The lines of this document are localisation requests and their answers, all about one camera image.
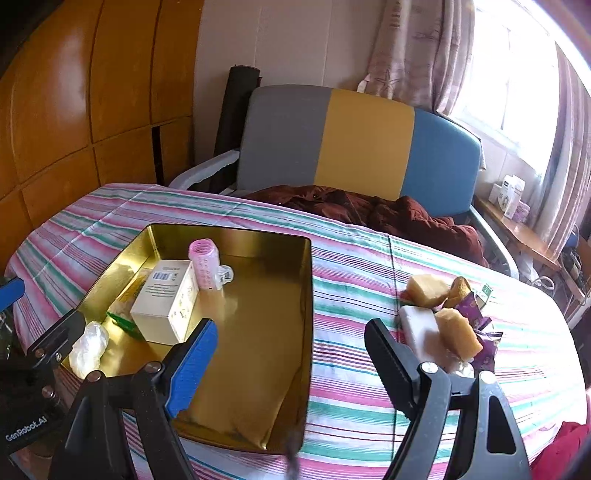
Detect purple snack wrapper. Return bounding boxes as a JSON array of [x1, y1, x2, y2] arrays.
[[455, 292, 503, 373]]

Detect yellow sponge block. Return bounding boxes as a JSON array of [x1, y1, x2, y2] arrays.
[[435, 308, 483, 362]]

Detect white plastic bag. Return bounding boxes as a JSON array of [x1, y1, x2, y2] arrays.
[[69, 321, 109, 379]]

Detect striped bed sheet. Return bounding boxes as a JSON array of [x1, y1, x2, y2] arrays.
[[1, 184, 587, 479]]

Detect red cloth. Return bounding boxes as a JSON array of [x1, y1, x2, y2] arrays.
[[531, 422, 590, 480]]

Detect cream cardboard box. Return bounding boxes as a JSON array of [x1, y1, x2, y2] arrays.
[[130, 260, 198, 346]]

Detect gold metal tin box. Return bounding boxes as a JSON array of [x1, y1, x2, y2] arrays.
[[78, 224, 314, 455]]

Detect white foam block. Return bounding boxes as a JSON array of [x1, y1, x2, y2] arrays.
[[399, 305, 451, 369]]

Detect orange-yellow scrub sponge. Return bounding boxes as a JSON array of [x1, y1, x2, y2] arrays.
[[444, 276, 472, 308]]

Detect yellow sponge piece far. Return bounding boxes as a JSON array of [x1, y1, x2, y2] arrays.
[[406, 274, 450, 308]]

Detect wooden side shelf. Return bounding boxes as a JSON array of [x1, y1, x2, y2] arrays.
[[473, 196, 561, 272]]

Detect wooden wardrobe panels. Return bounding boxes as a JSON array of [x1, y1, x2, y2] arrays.
[[1, 1, 204, 260]]

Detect dark red blanket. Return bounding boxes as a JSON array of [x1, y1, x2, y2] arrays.
[[246, 185, 489, 267]]

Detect white boxes on shelf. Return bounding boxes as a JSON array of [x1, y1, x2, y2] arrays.
[[488, 175, 530, 224]]

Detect grey yellow blue chair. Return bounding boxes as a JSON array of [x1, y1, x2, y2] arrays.
[[170, 85, 519, 278]]

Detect black rolled mat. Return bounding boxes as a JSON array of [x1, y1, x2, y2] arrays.
[[209, 65, 264, 195]]

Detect floral pink curtain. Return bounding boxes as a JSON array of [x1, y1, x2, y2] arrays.
[[358, 1, 590, 253]]

